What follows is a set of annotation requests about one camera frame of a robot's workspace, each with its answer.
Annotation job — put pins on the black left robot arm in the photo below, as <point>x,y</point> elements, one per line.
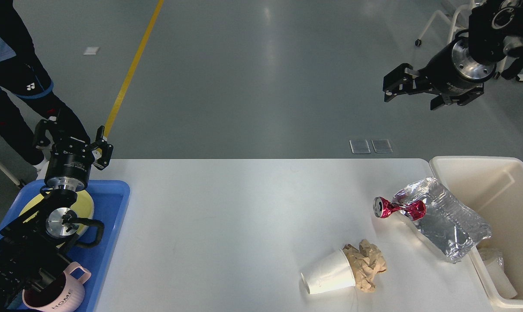
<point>34,246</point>

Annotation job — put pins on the person in black jacket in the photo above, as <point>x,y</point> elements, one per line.
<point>22,73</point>

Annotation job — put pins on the beige plastic bin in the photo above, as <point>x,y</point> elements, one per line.
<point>493,187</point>

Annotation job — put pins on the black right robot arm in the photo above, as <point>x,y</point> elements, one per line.
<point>495,30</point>

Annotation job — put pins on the lying white paper cup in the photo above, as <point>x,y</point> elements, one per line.
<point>333,272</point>

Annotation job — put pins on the clear floor plate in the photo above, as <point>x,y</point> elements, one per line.
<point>360,147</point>
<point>382,146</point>

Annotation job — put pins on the white paper cup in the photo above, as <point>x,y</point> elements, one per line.
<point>333,272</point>
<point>500,280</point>

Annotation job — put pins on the crumpled brown paper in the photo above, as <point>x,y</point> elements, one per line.
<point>366,261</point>

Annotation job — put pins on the crushed red soda can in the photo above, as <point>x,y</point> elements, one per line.
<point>384,209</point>

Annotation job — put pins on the white floor marker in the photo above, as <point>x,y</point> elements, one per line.
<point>91,50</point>

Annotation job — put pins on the white chair leg left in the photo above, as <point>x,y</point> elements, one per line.
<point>18,182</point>

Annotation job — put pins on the yellow plastic plate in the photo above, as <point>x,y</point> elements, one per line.
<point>84,203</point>

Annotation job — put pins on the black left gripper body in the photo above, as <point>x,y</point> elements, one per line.
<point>69,168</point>

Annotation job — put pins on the silver foil bag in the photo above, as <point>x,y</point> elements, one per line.
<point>449,228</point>
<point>491,255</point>

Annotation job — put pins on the pink HOME mug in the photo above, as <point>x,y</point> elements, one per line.
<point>65,294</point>

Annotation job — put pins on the clear floor plate right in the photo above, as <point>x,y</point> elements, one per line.
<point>382,146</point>

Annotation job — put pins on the clear floor plate left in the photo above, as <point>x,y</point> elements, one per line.
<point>360,147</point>

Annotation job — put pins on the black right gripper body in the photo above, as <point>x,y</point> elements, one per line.
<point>453,71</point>

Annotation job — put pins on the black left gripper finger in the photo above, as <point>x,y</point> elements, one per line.
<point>49,135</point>
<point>99,152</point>

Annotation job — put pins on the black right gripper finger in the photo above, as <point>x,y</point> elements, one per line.
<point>461,100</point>
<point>405,80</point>

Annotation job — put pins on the blue plastic tray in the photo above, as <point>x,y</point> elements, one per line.
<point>110,199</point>

